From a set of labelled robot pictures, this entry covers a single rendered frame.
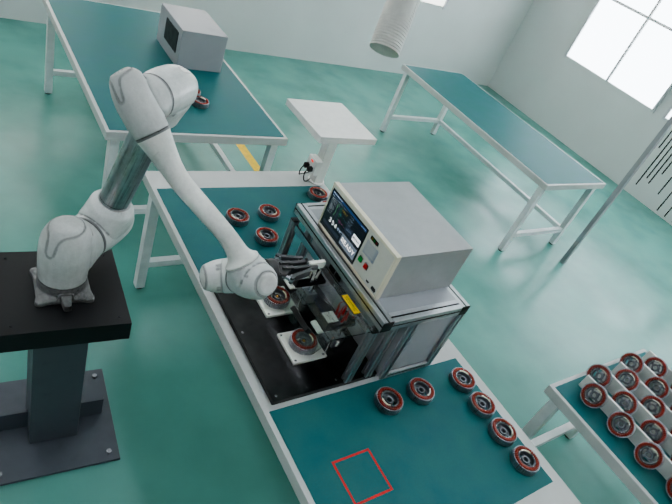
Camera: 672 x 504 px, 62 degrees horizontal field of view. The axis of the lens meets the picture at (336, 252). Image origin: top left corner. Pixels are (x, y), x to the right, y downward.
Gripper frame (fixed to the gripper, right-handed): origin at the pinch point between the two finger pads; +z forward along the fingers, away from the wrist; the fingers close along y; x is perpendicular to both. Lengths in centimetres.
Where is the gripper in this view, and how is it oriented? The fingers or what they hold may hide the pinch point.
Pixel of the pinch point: (315, 264)
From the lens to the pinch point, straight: 191.3
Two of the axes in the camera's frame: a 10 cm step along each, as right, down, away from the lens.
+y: 4.8, 6.6, -5.7
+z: 8.1, -0.8, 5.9
